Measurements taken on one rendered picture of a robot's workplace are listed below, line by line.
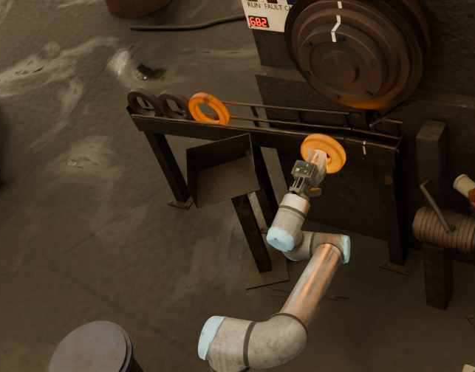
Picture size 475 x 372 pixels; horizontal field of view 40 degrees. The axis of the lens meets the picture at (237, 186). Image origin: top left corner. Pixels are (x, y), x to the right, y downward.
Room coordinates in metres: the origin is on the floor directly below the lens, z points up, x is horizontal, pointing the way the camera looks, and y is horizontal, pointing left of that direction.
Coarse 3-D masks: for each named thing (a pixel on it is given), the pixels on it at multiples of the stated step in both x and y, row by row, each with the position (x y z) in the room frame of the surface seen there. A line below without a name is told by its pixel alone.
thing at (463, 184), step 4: (460, 176) 1.39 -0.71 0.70; (464, 176) 1.38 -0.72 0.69; (456, 180) 1.38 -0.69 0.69; (460, 180) 1.37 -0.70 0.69; (464, 180) 1.37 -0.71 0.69; (468, 180) 1.36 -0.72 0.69; (456, 184) 1.37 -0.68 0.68; (460, 184) 1.36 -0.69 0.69; (464, 184) 1.35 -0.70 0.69; (468, 184) 1.34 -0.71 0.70; (472, 184) 1.34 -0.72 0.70; (456, 188) 1.37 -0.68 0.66; (460, 188) 1.35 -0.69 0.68; (464, 188) 1.34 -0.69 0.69; (468, 188) 1.33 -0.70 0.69; (472, 188) 1.32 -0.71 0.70; (460, 192) 1.35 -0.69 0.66; (464, 192) 1.33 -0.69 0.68
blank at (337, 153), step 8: (312, 136) 1.60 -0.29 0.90; (320, 136) 1.58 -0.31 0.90; (328, 136) 1.57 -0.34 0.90; (304, 144) 1.61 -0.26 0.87; (312, 144) 1.58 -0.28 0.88; (320, 144) 1.56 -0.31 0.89; (328, 144) 1.54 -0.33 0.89; (336, 144) 1.54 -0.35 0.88; (304, 152) 1.61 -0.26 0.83; (328, 152) 1.55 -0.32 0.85; (336, 152) 1.53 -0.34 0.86; (344, 152) 1.53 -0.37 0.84; (328, 160) 1.57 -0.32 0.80; (336, 160) 1.53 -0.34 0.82; (344, 160) 1.53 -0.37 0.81; (328, 168) 1.55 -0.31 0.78; (336, 168) 1.53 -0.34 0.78
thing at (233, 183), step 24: (216, 144) 1.96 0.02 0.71; (240, 144) 1.94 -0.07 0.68; (192, 168) 1.95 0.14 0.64; (216, 168) 1.94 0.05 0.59; (240, 168) 1.89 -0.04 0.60; (192, 192) 1.80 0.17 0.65; (216, 192) 1.82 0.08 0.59; (240, 192) 1.76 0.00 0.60; (240, 216) 1.83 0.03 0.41; (264, 264) 1.82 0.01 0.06
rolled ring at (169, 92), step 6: (168, 90) 2.35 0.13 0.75; (174, 90) 2.33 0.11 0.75; (162, 96) 2.35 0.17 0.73; (168, 96) 2.32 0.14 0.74; (174, 96) 2.30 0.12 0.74; (180, 96) 2.30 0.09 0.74; (162, 102) 2.36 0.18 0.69; (180, 102) 2.28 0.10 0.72; (186, 102) 2.28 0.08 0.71; (162, 108) 2.37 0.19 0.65; (168, 108) 2.38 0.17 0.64; (186, 108) 2.27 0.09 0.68; (168, 114) 2.36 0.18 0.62; (174, 114) 2.36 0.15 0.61; (186, 114) 2.28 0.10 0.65
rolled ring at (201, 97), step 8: (200, 96) 2.20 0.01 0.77; (208, 96) 2.18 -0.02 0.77; (192, 104) 2.23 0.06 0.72; (208, 104) 2.17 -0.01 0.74; (216, 104) 2.15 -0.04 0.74; (192, 112) 2.24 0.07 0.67; (200, 112) 2.25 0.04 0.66; (216, 112) 2.15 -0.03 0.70; (224, 112) 2.13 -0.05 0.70; (200, 120) 2.22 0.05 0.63; (208, 120) 2.22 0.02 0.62; (216, 120) 2.20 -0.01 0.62; (224, 120) 2.13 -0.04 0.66
